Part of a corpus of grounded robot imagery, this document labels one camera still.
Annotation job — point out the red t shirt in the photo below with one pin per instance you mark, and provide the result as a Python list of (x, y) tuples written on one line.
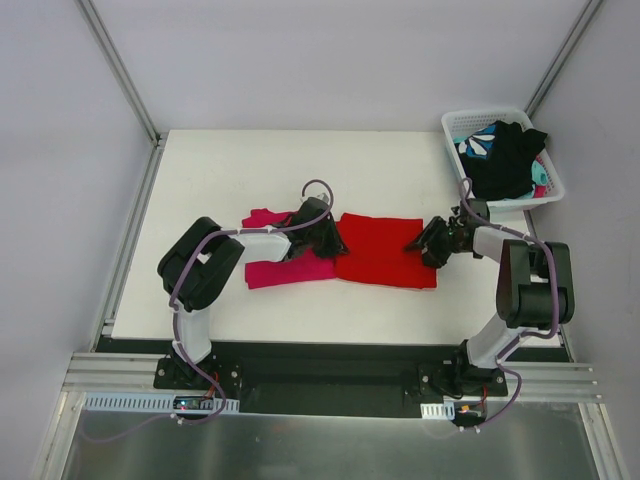
[(377, 255)]

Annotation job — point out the left white cable duct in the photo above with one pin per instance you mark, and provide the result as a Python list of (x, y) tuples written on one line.
[(159, 404)]

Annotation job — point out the left aluminium frame post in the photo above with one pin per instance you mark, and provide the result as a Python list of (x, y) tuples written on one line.
[(109, 50)]

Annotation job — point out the aluminium rail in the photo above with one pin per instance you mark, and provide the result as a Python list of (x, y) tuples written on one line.
[(111, 371), (555, 382)]

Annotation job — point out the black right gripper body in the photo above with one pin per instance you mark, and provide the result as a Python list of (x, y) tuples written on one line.
[(435, 240)]

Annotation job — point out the white cable duct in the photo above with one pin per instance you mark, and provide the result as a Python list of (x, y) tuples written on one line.
[(159, 404), (438, 411)]

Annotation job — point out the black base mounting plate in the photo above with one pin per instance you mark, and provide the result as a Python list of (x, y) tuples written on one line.
[(345, 380)]

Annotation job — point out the right aluminium frame post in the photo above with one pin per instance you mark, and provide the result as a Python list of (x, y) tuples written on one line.
[(577, 31)]

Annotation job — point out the right white cable duct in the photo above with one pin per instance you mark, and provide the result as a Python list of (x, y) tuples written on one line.
[(438, 411)]

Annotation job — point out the aluminium rail left side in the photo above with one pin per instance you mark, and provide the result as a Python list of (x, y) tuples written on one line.
[(111, 371)]

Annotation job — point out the magenta t shirt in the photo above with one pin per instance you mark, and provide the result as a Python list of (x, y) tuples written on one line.
[(306, 268)]

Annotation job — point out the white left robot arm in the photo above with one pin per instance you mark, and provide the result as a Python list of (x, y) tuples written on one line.
[(196, 269)]

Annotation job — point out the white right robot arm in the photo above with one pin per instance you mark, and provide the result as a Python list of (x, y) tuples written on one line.
[(534, 293)]

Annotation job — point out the white plastic laundry basket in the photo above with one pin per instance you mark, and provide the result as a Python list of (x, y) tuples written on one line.
[(504, 156)]

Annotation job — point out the aluminium rail right side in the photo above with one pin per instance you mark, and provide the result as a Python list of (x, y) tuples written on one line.
[(555, 382)]

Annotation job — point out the black t shirt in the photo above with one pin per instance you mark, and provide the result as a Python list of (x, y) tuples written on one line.
[(505, 160)]

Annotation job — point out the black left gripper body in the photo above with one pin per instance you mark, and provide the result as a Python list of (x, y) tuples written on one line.
[(323, 232)]

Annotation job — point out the aluminium frame post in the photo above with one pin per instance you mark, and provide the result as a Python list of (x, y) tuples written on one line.
[(109, 50), (577, 31)]

